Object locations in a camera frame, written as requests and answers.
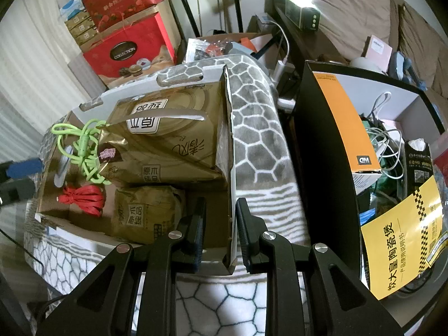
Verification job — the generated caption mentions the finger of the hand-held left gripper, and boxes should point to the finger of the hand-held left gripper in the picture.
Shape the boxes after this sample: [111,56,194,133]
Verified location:
[0,159,41,183]
[0,181,21,205]

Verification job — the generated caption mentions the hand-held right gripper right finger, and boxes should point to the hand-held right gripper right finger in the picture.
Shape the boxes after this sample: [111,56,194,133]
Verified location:
[235,198,407,336]

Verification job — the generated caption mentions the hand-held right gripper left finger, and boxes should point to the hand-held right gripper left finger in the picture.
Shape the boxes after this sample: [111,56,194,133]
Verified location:
[35,196,207,336]

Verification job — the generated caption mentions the small gold tissue pack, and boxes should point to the small gold tissue pack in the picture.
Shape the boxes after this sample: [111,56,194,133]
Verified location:
[111,185,186,246]

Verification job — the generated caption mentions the green rope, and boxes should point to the green rope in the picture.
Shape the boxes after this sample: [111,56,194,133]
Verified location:
[52,119,113,185]

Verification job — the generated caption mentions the red rope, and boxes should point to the red rope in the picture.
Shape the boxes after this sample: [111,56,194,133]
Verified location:
[58,185,106,216]

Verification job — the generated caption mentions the white cardboard box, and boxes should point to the white cardboard box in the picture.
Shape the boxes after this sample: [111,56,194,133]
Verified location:
[35,65,239,275]

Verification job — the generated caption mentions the large gold tissue pack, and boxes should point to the large gold tissue pack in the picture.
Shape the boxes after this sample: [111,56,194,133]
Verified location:
[97,80,233,191]

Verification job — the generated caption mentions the black storage box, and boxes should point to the black storage box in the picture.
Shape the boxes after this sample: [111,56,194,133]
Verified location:
[294,60,448,302]

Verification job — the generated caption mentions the white curtain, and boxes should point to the white curtain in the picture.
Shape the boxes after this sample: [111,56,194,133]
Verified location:
[0,0,106,169]

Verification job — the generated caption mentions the gold tissue box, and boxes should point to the gold tissue box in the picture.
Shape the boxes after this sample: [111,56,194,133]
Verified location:
[65,10,92,29]
[75,30,102,48]
[70,21,97,37]

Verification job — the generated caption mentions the yellow booklet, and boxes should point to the yellow booklet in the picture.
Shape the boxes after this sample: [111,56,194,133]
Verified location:
[360,175,447,300]

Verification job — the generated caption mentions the orange box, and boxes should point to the orange box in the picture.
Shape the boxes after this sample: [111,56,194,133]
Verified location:
[312,72,383,193]

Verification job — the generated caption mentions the blue white tissue box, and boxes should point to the blue white tissue box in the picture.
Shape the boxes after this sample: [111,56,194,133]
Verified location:
[59,0,86,18]

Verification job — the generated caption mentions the red gift bag oval label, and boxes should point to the red gift bag oval label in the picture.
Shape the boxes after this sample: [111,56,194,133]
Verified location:
[82,12,176,88]

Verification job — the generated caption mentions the clear plastic bag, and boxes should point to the clear plastic bag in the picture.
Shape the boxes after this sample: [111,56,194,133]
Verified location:
[184,38,211,64]

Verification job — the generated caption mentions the black printed carton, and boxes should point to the black printed carton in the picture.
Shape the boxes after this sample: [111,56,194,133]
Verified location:
[405,139,436,197]

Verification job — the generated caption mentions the cluttered cardboard box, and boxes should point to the cluttered cardboard box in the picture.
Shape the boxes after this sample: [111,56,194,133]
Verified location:
[189,32,277,60]

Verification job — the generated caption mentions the white round device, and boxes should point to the white round device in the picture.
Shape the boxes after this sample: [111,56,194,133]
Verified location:
[350,56,384,74]

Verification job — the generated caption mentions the red item in clear bag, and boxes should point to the red item in clear bag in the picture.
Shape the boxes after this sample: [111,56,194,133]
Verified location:
[432,140,448,179]

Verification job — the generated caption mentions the brown cardboard carton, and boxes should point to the brown cardboard carton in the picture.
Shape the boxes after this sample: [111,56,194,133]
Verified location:
[68,0,183,88]

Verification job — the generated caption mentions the small grey box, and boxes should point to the small grey box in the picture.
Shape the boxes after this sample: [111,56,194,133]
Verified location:
[255,13,277,32]

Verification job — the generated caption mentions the pink box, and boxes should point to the pink box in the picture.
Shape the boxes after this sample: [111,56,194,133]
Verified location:
[362,35,393,72]

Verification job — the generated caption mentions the blue toy figure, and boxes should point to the blue toy figure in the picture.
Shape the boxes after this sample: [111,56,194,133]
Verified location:
[388,52,426,88]

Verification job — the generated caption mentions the brown sofa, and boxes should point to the brown sofa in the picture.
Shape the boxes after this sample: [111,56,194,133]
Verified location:
[266,0,448,113]

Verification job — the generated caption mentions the brown sofa cushion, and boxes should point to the brown sofa cushion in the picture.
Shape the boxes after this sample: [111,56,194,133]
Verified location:
[397,2,448,92]
[301,0,400,60]

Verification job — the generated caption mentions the white cable bundle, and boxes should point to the white cable bundle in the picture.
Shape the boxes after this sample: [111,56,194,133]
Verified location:
[364,91,403,183]

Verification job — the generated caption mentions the white charging cable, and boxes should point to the white charging cable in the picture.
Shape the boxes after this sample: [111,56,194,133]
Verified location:
[269,19,295,78]

